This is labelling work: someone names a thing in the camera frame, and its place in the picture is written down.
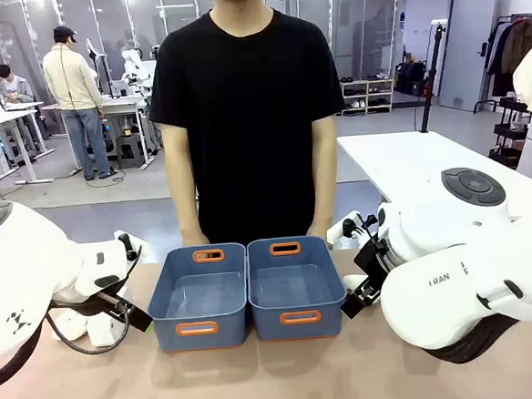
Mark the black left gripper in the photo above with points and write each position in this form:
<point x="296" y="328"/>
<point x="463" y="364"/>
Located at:
<point x="130" y="315"/>

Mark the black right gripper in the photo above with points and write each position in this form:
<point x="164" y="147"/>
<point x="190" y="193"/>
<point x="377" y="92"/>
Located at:
<point x="371" y="260"/>

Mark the person's left forearm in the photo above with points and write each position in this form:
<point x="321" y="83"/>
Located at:
<point x="325" y="191"/>

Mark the person's right forearm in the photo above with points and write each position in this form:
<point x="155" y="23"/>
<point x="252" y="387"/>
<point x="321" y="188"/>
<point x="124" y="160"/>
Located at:
<point x="185" y="200"/>

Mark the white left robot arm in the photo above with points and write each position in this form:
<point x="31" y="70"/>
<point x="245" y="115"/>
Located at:
<point x="20" y="271"/>

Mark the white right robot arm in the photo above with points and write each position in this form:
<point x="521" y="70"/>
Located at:
<point x="457" y="250"/>

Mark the person's left hand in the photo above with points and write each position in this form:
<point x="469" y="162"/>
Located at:
<point x="319" y="230"/>

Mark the person's right hand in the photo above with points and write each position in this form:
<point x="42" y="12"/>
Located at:
<point x="195" y="239"/>

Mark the large white table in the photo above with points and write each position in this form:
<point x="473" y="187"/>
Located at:
<point x="409" y="162"/>

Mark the dark grey step stool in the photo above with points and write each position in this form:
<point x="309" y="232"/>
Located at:
<point x="130" y="152"/>

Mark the white shoe rack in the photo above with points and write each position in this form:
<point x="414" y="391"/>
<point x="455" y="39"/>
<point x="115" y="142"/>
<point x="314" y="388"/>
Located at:
<point x="368" y="96"/>

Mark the black tripod stand orange light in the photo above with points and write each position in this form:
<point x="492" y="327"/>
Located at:
<point x="428" y="83"/>

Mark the black bags pile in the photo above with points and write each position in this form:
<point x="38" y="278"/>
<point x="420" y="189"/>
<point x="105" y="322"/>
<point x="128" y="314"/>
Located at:
<point x="410" y="77"/>

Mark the black rolling cart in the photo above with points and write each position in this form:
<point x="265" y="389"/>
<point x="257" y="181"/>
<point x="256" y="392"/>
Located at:
<point x="510" y="132"/>

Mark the person in black t-shirt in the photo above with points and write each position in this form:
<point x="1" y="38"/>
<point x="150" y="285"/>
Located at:
<point x="246" y="118"/>

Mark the white workbench with equipment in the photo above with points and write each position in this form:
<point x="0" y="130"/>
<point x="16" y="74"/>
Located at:
<point x="122" y="104"/>

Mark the grey door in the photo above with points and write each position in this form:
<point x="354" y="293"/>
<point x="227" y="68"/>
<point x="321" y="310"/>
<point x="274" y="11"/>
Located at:
<point x="467" y="48"/>

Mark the man in cream sweater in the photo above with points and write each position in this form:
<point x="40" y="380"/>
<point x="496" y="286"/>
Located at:
<point x="72" y="80"/>

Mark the coat rack with clothes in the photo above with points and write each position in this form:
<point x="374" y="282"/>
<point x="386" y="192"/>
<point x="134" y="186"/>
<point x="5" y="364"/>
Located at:
<point x="511" y="50"/>

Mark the seated person grey hoodie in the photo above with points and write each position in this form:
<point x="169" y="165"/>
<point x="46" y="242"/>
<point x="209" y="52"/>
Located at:
<point x="16" y="87"/>

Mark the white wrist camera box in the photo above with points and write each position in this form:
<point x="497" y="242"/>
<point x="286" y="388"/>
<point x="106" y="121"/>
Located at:
<point x="138" y="247"/>
<point x="338" y="233"/>

